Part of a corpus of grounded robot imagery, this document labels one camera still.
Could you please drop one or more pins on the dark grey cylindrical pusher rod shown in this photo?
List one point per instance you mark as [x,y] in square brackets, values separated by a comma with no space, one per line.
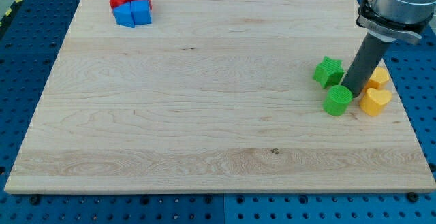
[367,58]

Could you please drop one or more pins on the green star block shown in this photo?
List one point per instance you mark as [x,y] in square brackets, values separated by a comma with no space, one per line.
[329,72]

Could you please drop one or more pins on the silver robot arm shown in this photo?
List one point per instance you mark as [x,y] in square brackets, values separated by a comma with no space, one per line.
[385,21]

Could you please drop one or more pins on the light wooden board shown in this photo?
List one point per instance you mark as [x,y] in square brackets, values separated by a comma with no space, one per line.
[214,96]

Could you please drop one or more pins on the yellow hexagon block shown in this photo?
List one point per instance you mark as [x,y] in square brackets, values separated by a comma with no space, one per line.
[378,79]

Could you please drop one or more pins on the yellow heart block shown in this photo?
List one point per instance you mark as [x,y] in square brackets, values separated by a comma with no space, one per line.
[374,101]

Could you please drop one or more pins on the green cylinder block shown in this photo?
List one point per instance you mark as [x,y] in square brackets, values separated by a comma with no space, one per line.
[337,100]

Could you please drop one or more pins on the blue cube block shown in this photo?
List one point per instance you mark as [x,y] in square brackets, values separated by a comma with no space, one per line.
[141,12]

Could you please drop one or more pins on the blue triangle block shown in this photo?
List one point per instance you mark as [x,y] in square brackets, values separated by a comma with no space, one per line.
[123,16]

